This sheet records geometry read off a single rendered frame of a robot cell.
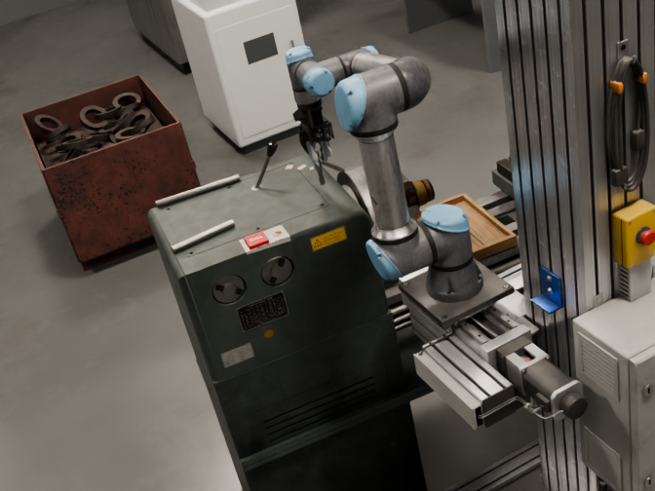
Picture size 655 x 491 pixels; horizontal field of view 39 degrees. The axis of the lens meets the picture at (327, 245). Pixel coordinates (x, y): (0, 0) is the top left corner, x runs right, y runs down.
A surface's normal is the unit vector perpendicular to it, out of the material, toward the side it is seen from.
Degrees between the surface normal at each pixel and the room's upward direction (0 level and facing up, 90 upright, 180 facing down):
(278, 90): 90
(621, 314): 0
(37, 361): 0
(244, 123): 90
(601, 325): 0
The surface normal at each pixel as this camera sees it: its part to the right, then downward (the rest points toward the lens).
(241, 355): 0.36, 0.44
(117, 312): -0.19, -0.83
